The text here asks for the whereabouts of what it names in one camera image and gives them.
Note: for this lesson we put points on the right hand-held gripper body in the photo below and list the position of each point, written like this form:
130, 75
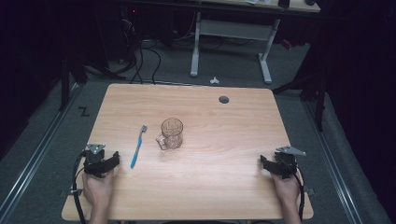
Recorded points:
288, 161

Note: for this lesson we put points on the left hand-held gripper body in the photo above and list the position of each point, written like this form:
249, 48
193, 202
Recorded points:
93, 159

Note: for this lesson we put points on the blue toothbrush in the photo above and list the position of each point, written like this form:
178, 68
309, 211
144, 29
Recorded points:
137, 148

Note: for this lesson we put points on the clear glass mug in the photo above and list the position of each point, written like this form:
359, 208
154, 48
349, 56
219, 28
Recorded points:
170, 134

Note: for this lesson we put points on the person's left hand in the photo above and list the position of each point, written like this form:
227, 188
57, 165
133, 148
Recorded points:
98, 188

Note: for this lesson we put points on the person's right hand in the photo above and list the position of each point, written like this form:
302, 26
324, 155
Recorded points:
286, 188

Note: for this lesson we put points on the grey tape strip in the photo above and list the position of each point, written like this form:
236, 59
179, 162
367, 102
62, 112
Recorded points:
309, 190
70, 193

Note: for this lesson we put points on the black metal stand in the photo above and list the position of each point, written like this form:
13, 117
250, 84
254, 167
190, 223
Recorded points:
320, 105
64, 84

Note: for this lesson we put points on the small white floor object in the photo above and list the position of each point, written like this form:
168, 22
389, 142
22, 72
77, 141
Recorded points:
214, 81

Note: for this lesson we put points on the small red object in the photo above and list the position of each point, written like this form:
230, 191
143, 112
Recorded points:
286, 43

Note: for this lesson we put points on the white-legged wooden desk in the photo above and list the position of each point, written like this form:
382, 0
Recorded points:
232, 29

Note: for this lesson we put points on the metal floor rail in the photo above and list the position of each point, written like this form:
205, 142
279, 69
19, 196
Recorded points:
34, 155
330, 161

